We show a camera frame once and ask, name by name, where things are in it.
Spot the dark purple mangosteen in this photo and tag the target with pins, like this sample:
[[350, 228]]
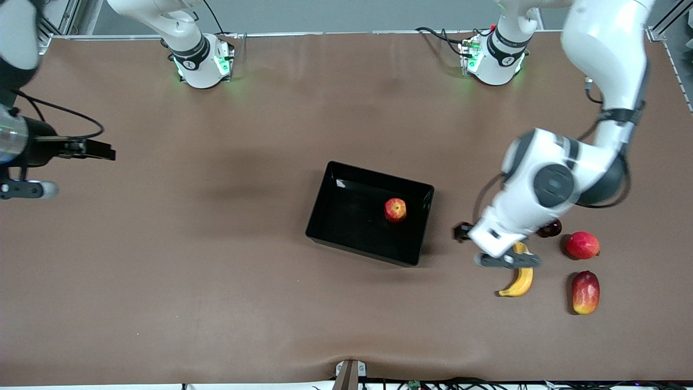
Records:
[[552, 229]]

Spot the grey table edge bracket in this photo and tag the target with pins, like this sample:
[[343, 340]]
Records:
[[349, 374]]

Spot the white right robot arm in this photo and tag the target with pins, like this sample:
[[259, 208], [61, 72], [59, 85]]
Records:
[[189, 59]]

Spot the large table cover mat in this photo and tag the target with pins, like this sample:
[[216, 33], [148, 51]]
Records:
[[216, 298]]

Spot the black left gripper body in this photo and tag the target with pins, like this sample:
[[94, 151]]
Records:
[[463, 232]]

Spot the round pink red fruit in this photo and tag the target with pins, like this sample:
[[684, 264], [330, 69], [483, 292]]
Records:
[[582, 245]]

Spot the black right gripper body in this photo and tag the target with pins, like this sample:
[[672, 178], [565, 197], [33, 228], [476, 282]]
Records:
[[39, 142]]

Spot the red yellow apple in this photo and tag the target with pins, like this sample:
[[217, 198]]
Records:
[[396, 210]]

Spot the black rectangular plastic box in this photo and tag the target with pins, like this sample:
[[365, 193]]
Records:
[[352, 222]]

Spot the aluminium frame post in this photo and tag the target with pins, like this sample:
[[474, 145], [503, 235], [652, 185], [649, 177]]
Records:
[[671, 21], [59, 19]]

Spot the yellow banana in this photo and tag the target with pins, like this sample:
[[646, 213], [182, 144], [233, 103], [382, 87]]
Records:
[[522, 281]]

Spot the red yellow mango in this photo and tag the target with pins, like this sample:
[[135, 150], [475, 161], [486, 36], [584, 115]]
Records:
[[586, 292]]

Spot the silver table edge rail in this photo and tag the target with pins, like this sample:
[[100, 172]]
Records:
[[352, 34]]

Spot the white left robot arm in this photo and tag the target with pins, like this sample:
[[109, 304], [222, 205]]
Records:
[[606, 43]]

